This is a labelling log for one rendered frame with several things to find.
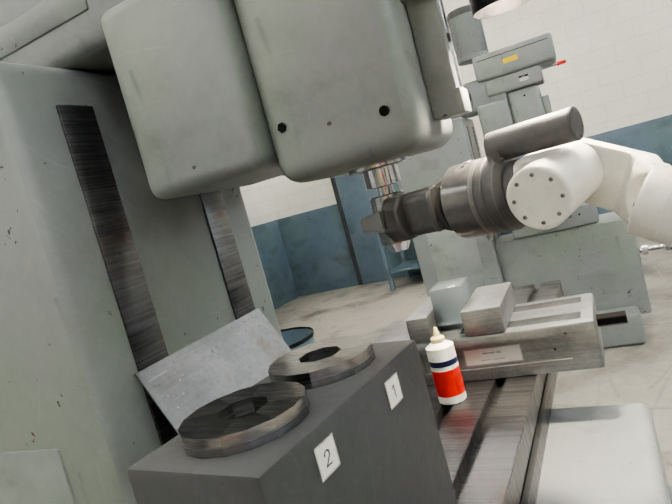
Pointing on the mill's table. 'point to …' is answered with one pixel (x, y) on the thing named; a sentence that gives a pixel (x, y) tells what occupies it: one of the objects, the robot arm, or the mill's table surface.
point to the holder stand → (310, 435)
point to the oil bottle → (445, 370)
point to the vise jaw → (488, 309)
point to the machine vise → (514, 340)
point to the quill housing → (339, 84)
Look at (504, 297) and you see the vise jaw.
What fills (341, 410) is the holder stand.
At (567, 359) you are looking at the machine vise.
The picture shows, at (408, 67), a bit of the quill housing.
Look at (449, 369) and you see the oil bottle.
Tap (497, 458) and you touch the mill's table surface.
